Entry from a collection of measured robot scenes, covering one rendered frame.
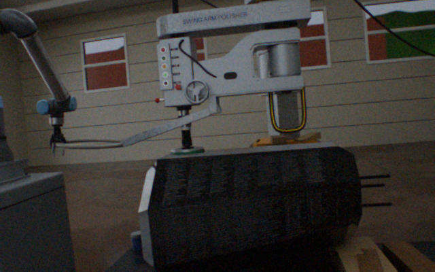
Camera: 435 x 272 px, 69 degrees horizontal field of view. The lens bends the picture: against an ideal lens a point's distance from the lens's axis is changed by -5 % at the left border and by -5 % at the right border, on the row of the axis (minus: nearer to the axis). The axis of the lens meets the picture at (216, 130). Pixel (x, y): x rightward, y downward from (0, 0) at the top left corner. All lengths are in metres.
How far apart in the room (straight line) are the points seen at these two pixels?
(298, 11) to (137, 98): 7.06
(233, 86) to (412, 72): 6.96
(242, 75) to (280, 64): 0.23
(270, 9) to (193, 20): 0.46
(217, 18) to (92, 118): 7.56
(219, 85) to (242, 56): 0.22
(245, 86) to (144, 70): 6.85
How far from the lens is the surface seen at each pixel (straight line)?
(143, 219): 1.87
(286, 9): 2.07
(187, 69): 2.05
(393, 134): 8.52
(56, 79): 2.04
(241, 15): 2.08
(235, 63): 2.03
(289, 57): 2.05
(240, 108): 8.08
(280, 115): 2.64
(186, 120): 2.09
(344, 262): 1.94
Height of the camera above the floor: 1.04
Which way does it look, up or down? 3 degrees down
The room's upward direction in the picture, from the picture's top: 5 degrees counter-clockwise
